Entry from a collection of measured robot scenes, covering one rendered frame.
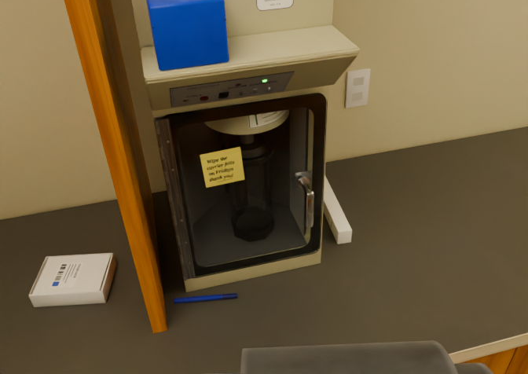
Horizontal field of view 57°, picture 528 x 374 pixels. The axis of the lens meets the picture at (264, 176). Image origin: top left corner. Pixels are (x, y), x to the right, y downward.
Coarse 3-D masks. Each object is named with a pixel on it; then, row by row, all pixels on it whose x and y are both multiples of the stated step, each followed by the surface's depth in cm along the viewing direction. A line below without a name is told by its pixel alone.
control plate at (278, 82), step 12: (288, 72) 74; (204, 84) 72; (216, 84) 73; (228, 84) 74; (252, 84) 76; (264, 84) 77; (276, 84) 78; (180, 96) 74; (192, 96) 76; (216, 96) 78; (228, 96) 79; (240, 96) 80
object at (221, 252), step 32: (320, 96) 87; (192, 128) 84; (224, 128) 86; (256, 128) 88; (288, 128) 89; (320, 128) 91; (192, 160) 88; (256, 160) 92; (288, 160) 94; (320, 160) 95; (192, 192) 92; (224, 192) 94; (256, 192) 96; (288, 192) 98; (320, 192) 100; (192, 224) 97; (224, 224) 99; (256, 224) 101; (288, 224) 103; (320, 224) 105; (192, 256) 101; (224, 256) 104; (256, 256) 106; (288, 256) 109
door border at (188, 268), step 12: (168, 120) 82; (168, 132) 84; (168, 144) 85; (168, 156) 86; (168, 168) 88; (168, 192) 90; (180, 192) 91; (180, 204) 93; (180, 216) 95; (180, 228) 96; (180, 240) 98; (180, 252) 99; (192, 264) 103; (192, 276) 105
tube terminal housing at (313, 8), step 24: (144, 0) 72; (240, 0) 75; (312, 0) 78; (144, 24) 74; (240, 24) 77; (264, 24) 78; (288, 24) 79; (312, 24) 80; (264, 96) 86; (288, 96) 87; (264, 264) 110; (288, 264) 112; (312, 264) 114; (192, 288) 108
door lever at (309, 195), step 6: (300, 180) 97; (306, 180) 97; (300, 186) 98; (306, 186) 95; (306, 192) 93; (312, 192) 93; (306, 198) 94; (312, 198) 93; (306, 204) 95; (312, 204) 95; (306, 210) 95; (312, 210) 96; (306, 216) 96; (312, 216) 96; (306, 222) 97; (312, 222) 98
